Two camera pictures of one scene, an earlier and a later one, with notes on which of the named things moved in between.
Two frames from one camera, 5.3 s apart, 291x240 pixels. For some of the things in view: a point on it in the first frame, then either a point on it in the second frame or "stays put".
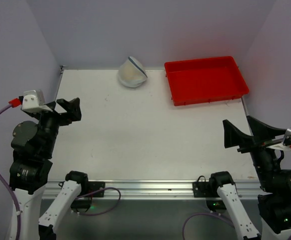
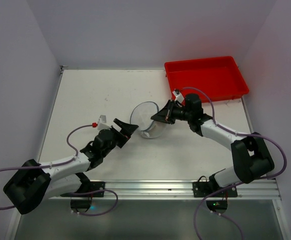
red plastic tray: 203,80 stays put
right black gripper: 254,145 to 171,112
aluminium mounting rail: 147,189 stays put
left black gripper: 56,114 to 120,136
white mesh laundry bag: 131,73 to 141,119
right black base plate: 209,190 stays put
